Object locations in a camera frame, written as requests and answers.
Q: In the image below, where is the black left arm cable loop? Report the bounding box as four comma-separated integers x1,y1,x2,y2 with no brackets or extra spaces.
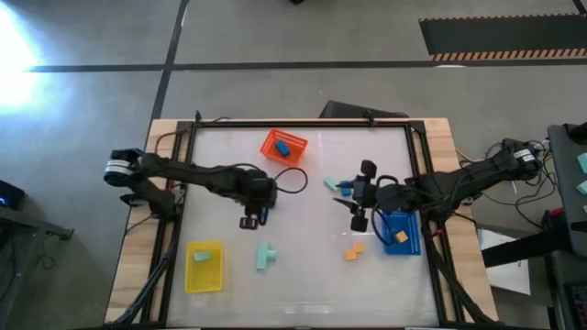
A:
273,166,310,195

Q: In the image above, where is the black keyboard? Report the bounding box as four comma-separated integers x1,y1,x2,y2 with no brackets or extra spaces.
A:
563,281,587,330

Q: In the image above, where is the black device with blue light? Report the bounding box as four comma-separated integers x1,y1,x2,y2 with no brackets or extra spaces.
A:
0,180,27,211

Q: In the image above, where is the black mat with hazard stripe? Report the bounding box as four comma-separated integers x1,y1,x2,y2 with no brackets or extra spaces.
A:
419,13,587,62

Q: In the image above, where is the black right arm cable loop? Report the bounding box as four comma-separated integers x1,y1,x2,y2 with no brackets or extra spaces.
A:
375,173,405,190

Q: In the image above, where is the white paper sheet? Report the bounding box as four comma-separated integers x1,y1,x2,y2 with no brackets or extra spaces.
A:
476,227,532,297

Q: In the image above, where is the orange plastic basket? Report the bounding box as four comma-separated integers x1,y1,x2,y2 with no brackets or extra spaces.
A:
259,127,309,167

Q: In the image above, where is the black support beam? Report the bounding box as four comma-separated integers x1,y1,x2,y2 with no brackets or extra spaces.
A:
481,228,577,270

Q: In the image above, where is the black box beside table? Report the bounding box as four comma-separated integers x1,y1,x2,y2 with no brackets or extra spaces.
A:
318,100,410,120

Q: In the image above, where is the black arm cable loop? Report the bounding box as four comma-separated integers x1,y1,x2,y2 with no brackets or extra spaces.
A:
273,166,310,195
375,173,405,190

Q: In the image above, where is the thin black cable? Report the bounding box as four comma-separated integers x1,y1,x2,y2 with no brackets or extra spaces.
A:
154,115,231,155

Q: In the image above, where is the blue plastic basket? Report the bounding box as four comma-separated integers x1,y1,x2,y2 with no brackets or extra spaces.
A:
382,210,422,257

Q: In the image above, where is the black metal stand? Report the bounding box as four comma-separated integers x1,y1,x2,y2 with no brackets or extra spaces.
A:
0,205,75,330

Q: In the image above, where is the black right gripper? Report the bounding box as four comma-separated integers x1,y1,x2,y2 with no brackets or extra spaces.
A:
332,159,379,234

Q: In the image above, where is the black aluminium table frame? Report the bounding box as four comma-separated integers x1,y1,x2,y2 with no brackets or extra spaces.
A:
103,119,505,330

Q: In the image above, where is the yellow plastic basket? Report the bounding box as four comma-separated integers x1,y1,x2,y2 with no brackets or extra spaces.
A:
183,240,225,294

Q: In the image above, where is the yellow cable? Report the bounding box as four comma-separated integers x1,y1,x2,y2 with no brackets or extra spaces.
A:
455,147,483,165

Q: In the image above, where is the grey side table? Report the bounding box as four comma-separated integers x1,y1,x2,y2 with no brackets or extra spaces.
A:
548,122,587,258

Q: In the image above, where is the mint green T-shaped block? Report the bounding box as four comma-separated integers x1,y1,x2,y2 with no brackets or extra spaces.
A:
255,241,279,270

